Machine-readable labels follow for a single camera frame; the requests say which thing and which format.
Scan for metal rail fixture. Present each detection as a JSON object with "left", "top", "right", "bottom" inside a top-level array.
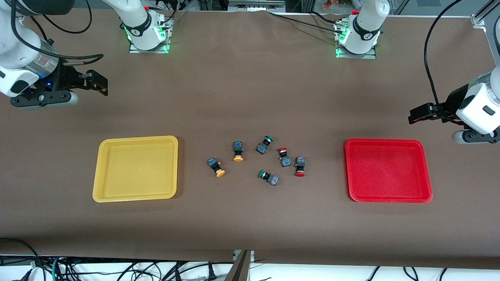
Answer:
[{"left": 228, "top": 0, "right": 286, "bottom": 12}]

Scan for green push button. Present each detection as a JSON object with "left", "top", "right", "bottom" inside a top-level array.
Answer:
[
  {"left": 259, "top": 170, "right": 280, "bottom": 187},
  {"left": 256, "top": 135, "right": 274, "bottom": 155}
]

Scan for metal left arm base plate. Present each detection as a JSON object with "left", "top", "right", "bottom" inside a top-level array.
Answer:
[{"left": 335, "top": 21, "right": 377, "bottom": 60}]

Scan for aluminium frame profile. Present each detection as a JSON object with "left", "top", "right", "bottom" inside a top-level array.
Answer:
[{"left": 471, "top": 15, "right": 500, "bottom": 67}]

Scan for black cable on table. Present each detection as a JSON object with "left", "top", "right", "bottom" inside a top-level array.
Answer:
[{"left": 268, "top": 11, "right": 346, "bottom": 34}]

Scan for green floor cable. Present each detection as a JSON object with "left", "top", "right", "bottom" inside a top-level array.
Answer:
[{"left": 50, "top": 256, "right": 64, "bottom": 281}]

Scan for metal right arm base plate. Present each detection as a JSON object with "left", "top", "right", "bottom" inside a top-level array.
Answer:
[{"left": 129, "top": 18, "right": 171, "bottom": 54}]

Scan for yellow plastic tray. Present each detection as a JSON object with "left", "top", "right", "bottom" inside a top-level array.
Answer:
[{"left": 92, "top": 135, "right": 179, "bottom": 203}]

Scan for metal table post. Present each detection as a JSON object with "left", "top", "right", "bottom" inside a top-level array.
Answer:
[{"left": 225, "top": 250, "right": 255, "bottom": 281}]

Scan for brown table cover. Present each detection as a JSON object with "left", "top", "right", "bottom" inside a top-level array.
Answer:
[{"left": 0, "top": 9, "right": 500, "bottom": 270}]

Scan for red plastic tray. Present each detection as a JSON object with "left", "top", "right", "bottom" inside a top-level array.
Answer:
[{"left": 345, "top": 139, "right": 433, "bottom": 203}]

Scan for black floor cable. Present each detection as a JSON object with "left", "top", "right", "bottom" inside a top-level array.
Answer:
[{"left": 0, "top": 237, "right": 44, "bottom": 281}]

